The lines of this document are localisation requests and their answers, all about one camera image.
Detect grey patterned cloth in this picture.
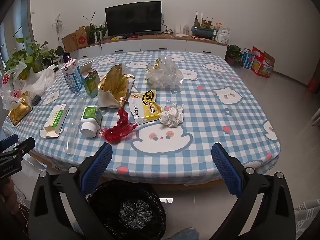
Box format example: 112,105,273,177
294,200,318,233

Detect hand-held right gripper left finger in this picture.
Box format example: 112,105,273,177
27,142,113,240

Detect person's left hand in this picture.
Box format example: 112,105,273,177
0,177,19,214

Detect small green potted plant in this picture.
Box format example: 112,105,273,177
225,44,243,67

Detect clear plastic tube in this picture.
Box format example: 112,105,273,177
64,94,87,155

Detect blue checked tablecloth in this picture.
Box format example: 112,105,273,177
2,51,281,184

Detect open colourful cardboard box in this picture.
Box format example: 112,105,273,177
252,51,275,78

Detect white cabinet wooden top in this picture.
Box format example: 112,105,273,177
67,34,229,60

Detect blue printed carton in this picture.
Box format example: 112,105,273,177
241,48,256,70

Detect tall leafy potted plant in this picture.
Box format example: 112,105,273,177
82,11,108,49

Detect clear plastic bag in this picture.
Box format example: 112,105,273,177
145,55,184,88

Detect yellow white snack packet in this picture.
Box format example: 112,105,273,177
128,89,163,125

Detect potted pothos plant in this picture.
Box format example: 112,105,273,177
5,36,59,80

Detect person's blue trouser leg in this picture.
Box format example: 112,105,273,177
172,227,200,240

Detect white router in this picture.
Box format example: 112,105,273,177
173,23,189,39

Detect blue white milk carton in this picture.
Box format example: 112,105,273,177
61,58,83,93

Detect red object on floor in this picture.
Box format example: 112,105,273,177
307,76,319,93

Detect small heart-leaf plant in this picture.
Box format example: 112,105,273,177
54,45,66,63

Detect white bag on cabinet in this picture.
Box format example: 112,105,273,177
215,26,231,44

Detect blue planter dry plants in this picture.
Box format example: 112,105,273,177
191,11,216,40

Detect red mesh net bag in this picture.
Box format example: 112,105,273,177
99,108,137,144

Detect brown box red flower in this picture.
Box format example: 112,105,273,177
75,26,89,48

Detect small gold foil bag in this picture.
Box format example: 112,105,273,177
7,92,33,127

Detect bin with black liner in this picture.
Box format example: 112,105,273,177
87,179,167,240

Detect red printed carton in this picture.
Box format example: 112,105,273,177
251,46,265,68

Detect black curved monitor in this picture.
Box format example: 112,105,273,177
105,1,162,37

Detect white paper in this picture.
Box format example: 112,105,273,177
159,104,185,127

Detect clear bag red print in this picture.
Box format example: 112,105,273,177
0,71,28,110

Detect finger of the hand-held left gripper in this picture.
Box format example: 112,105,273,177
0,137,35,164
0,134,18,152

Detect white bottle green label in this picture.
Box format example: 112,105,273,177
80,106,103,138

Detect white wire ornament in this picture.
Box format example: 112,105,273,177
52,14,66,40

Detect plain brown cardboard box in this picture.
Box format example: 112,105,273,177
61,32,79,53

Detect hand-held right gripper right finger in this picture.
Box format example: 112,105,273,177
211,142,297,240

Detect white green medicine box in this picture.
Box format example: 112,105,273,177
44,103,70,138

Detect large gold foil bag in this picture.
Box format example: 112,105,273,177
97,64,136,108

